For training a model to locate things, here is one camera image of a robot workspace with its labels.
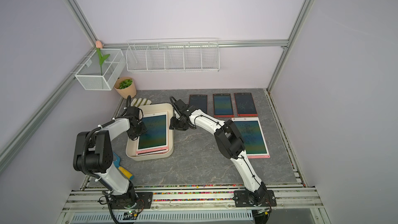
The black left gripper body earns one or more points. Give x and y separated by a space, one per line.
136 131

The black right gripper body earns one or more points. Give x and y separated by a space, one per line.
176 123

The cream plastic storage tray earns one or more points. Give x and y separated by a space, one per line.
132 144

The pink writing tablet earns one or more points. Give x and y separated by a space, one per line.
152 153
156 138

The black frame writing tablet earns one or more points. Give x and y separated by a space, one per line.
199 101

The large red writing tablet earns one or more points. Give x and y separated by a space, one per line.
223 105

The small red writing tablet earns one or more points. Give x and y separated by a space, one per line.
245 105

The white writing tablet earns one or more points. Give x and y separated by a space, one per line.
254 140

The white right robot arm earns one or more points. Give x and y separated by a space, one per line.
231 145

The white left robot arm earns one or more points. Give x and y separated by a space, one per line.
94 157

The beige work glove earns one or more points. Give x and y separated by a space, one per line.
138 102

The potted green plant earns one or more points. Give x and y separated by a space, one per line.
125 87

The artificial pink tulip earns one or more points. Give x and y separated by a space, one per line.
101 58

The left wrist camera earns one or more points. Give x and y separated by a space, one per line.
133 112

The yellow blue handled tool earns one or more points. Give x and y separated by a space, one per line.
124 171

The white wire wall shelf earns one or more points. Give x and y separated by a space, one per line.
173 55

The white mesh wall box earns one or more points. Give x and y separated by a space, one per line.
89 75

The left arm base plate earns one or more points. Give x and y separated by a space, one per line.
138 200

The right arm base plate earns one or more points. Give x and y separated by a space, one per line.
241 199

